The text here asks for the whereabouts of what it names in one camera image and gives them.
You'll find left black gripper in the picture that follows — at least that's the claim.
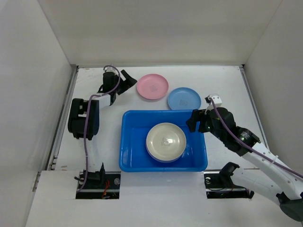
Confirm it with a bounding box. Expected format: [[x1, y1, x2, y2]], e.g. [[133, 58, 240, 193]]
[[113, 70, 137, 94]]

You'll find pink plate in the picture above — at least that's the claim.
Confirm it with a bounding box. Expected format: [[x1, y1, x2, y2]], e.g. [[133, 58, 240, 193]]
[[136, 74, 169, 100]]

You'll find cream plate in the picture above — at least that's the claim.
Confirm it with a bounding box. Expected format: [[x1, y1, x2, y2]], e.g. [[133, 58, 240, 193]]
[[145, 122, 187, 156]]

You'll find purple plate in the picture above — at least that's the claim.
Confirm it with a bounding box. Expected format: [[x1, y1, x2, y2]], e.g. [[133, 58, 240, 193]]
[[148, 151, 183, 163]]

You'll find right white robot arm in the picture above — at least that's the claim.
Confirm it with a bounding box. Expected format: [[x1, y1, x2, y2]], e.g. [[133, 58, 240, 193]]
[[186, 107, 303, 222]]

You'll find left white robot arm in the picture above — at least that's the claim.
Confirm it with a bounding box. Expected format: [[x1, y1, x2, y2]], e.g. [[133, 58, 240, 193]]
[[68, 65, 137, 189]]

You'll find blue plastic bin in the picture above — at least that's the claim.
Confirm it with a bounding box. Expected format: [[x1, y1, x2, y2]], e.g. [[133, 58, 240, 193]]
[[119, 110, 208, 172]]

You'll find blue plate centre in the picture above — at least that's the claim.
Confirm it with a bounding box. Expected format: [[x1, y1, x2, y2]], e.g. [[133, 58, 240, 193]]
[[168, 87, 202, 110]]

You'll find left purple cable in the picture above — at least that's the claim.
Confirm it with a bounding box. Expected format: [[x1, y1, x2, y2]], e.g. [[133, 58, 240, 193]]
[[77, 65, 122, 193]]

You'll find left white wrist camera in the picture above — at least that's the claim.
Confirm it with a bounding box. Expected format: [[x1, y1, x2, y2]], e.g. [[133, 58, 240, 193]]
[[103, 65, 116, 74]]

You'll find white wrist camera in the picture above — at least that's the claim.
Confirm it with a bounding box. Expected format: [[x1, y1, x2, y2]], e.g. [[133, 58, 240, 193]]
[[103, 65, 116, 74], [205, 94, 223, 108]]

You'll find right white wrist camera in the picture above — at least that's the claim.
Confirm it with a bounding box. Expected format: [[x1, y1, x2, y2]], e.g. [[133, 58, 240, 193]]
[[205, 94, 223, 108]]

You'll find right aluminium rail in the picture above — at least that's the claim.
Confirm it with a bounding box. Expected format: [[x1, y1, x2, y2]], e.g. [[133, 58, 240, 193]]
[[239, 65, 269, 148]]

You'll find aluminium rail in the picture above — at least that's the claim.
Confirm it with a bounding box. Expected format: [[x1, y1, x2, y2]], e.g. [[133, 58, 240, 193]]
[[239, 65, 269, 148], [43, 64, 79, 170]]

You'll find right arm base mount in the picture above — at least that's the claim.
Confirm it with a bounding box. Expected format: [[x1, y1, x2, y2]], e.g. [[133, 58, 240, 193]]
[[204, 171, 255, 199]]

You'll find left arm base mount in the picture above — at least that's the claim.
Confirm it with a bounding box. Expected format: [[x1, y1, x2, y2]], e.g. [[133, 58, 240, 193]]
[[75, 172, 121, 200]]

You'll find left aluminium rail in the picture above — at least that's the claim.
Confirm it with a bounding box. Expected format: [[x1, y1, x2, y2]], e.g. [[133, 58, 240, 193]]
[[43, 64, 79, 170]]

